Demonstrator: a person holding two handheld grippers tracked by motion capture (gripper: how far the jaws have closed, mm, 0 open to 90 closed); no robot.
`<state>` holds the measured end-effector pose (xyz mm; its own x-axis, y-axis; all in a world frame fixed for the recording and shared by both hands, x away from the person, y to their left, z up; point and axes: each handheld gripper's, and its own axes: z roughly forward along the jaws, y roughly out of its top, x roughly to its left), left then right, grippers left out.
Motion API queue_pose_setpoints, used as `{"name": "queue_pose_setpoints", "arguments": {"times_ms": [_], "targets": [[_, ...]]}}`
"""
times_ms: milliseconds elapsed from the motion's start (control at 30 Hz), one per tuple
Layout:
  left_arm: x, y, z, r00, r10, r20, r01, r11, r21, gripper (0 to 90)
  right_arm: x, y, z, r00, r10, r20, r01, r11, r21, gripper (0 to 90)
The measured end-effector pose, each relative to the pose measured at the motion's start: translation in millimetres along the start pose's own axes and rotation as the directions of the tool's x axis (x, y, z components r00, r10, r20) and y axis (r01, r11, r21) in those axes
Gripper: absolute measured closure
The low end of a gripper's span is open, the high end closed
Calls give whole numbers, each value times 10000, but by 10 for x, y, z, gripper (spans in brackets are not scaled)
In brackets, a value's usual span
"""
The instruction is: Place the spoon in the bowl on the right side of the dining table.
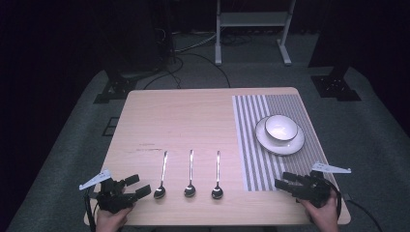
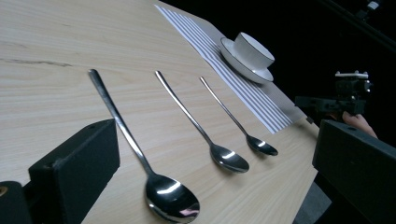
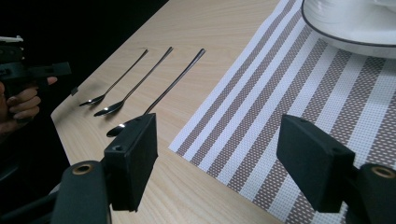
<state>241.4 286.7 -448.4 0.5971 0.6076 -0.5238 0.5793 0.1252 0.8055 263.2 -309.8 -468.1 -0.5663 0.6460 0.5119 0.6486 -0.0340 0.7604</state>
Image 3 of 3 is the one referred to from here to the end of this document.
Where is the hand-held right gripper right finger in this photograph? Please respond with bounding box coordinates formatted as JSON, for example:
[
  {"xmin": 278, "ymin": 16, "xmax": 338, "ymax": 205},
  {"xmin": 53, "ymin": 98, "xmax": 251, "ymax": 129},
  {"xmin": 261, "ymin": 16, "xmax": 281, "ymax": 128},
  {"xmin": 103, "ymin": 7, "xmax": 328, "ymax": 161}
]
[{"xmin": 276, "ymin": 114, "xmax": 357, "ymax": 214}]

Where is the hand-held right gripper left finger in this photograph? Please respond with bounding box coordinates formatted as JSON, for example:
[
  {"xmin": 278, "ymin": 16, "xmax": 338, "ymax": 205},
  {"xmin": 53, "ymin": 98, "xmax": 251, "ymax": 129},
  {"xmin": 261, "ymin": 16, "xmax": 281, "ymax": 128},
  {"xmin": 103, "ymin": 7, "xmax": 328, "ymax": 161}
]
[{"xmin": 103, "ymin": 112, "xmax": 159, "ymax": 213}]

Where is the long black metal spoon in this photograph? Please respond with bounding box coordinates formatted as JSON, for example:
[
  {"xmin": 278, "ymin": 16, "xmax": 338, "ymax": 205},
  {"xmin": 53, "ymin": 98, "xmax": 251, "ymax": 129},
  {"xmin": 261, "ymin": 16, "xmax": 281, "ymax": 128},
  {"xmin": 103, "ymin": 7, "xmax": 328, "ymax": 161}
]
[{"xmin": 106, "ymin": 48, "xmax": 206, "ymax": 138}]

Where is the striped woven placemat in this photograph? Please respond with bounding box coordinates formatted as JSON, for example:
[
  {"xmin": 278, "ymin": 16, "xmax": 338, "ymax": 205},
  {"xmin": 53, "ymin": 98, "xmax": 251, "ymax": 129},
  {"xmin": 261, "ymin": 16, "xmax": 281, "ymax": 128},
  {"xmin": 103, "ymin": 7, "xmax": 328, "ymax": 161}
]
[{"xmin": 168, "ymin": 0, "xmax": 396, "ymax": 224}]

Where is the medium black metal spoon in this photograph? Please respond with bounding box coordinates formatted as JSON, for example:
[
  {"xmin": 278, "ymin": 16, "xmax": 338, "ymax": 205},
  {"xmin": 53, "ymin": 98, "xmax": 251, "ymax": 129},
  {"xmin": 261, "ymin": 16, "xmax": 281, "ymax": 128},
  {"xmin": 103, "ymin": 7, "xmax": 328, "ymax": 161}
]
[{"xmin": 93, "ymin": 46, "xmax": 174, "ymax": 118}]

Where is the white plate with dark rim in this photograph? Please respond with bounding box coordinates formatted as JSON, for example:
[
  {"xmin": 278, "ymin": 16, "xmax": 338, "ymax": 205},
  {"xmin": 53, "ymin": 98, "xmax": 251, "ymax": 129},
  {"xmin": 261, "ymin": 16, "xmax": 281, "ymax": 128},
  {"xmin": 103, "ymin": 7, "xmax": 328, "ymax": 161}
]
[{"xmin": 301, "ymin": 0, "xmax": 396, "ymax": 60}]

